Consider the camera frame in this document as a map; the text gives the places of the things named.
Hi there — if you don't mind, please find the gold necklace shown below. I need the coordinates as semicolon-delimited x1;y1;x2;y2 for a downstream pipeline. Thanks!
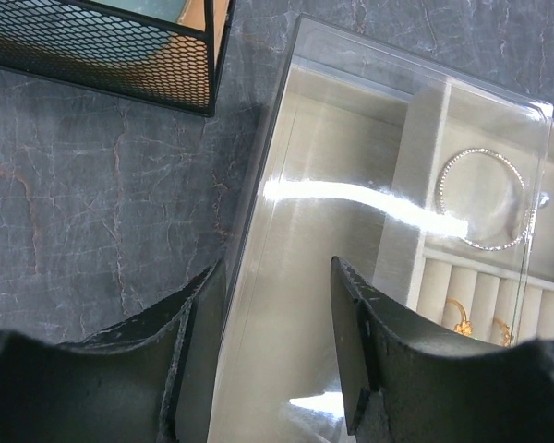
492;316;513;347

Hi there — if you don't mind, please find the beige jewelry tray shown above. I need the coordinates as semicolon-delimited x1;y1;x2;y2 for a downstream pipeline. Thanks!
373;79;554;347

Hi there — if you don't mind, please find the black wire shelf rack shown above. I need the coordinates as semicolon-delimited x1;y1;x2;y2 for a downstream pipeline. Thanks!
0;1;235;116

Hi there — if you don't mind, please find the silver pearl bangle bracelet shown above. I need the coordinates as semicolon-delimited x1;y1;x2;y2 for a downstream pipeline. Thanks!
436;147;551;253

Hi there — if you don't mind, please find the gold ring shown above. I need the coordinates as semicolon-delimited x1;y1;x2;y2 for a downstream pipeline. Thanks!
445;297;475;341

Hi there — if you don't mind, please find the beige jewelry box with lid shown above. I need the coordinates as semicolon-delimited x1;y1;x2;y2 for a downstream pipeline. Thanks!
209;15;553;442

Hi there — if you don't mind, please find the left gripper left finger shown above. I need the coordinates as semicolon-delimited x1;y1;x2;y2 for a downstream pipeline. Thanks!
0;261;226;442

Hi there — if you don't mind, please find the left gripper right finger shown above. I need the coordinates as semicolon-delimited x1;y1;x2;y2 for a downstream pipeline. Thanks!
331;257;554;442

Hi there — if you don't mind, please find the light blue rectangular plate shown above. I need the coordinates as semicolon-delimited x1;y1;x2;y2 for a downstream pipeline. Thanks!
93;0;186;63

